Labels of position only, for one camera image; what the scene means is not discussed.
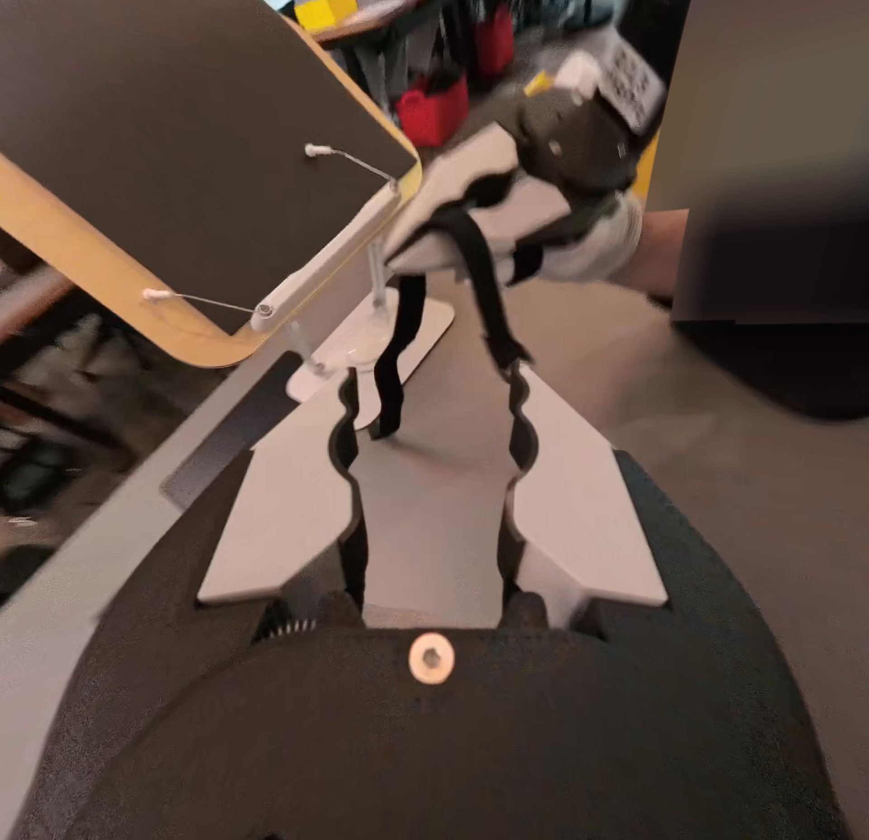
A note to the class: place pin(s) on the long wooden work table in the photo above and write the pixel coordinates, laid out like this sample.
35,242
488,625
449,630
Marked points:
380,12

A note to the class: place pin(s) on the red bag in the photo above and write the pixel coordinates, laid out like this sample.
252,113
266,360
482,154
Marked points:
434,113
494,42

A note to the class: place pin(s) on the yellow plastic bin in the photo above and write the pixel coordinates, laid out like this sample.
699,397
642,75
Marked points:
648,168
326,5

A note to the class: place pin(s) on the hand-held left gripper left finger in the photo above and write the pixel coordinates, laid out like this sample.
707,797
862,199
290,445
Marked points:
285,514

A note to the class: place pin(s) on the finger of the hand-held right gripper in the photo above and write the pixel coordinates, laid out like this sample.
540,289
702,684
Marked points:
523,215
455,175

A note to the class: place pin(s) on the person's right hand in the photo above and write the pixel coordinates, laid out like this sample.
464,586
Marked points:
597,256

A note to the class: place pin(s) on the black and white book stand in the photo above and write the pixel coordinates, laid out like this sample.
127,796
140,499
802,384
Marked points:
170,107

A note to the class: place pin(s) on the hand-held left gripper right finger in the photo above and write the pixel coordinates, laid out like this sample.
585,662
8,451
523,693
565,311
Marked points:
584,514

